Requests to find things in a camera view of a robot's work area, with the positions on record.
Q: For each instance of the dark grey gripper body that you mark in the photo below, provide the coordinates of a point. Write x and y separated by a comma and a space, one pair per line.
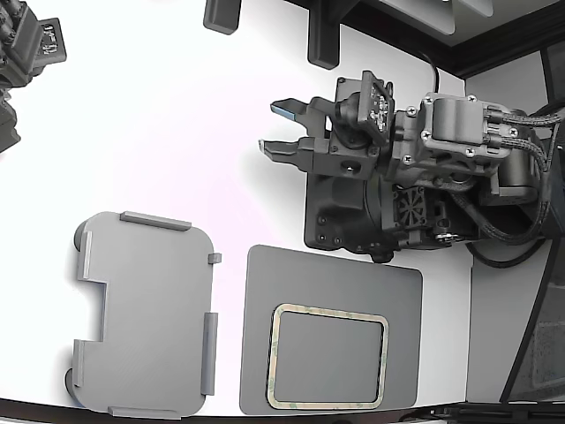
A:
348, 161

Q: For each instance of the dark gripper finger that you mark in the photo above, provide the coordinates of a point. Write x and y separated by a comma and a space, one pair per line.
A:
282, 150
315, 115

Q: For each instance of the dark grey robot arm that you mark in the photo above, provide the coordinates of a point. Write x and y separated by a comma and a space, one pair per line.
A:
450, 132

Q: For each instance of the grey holder with black legs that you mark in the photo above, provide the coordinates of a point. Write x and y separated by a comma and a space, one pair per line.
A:
150, 309

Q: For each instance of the dark idle robot gripper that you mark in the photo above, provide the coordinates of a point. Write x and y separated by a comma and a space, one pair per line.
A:
17, 57

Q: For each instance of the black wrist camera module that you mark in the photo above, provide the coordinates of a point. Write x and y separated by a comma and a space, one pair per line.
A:
375, 106

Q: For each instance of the long dark grey post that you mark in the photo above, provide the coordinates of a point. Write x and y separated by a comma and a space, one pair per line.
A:
324, 40

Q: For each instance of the grey flat base plate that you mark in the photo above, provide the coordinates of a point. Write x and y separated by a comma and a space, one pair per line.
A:
331, 282

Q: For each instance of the short dark grey post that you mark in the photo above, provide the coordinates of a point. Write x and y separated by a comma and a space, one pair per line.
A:
220, 15

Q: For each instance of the black window frame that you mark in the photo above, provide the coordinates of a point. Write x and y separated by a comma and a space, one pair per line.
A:
441, 48

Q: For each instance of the small black camera board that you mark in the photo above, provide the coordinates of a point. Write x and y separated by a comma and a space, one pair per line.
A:
53, 42

